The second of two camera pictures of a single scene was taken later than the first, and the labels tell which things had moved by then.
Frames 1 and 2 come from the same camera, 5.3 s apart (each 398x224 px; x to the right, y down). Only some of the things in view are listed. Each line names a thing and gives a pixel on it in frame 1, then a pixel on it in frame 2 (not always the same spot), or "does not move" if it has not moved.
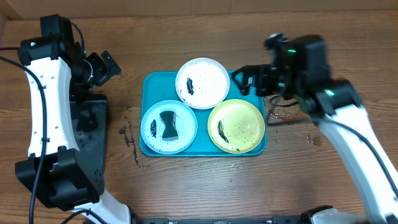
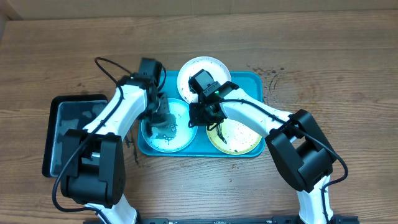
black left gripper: (106, 70) to (163, 109)
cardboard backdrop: (27, 9) does not move
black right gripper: (259, 81) to (200, 115)
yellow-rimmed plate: (236, 126) does not move
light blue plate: (152, 127) does not move
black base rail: (281, 219) does not move
